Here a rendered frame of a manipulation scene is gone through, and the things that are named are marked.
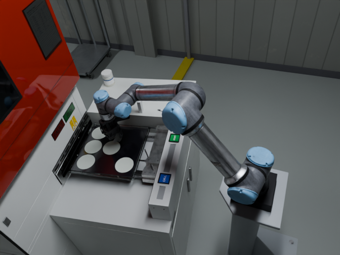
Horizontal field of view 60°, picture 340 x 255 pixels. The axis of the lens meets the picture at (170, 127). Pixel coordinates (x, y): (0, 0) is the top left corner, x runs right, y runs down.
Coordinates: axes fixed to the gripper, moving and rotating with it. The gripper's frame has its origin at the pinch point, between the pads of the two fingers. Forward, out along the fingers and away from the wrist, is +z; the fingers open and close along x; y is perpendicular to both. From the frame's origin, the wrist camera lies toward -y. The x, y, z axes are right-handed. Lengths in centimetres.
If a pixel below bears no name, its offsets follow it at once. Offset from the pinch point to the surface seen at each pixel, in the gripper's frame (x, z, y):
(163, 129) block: 15.1, 0.5, -20.7
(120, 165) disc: 13.4, 1.2, 12.2
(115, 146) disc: 1.3, 1.2, 4.6
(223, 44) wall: -65, 66, -208
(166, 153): 31.9, -4.7, -5.6
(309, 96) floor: 45, 91, -204
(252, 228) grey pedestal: 80, 38, -16
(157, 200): 46.3, -4.7, 17.1
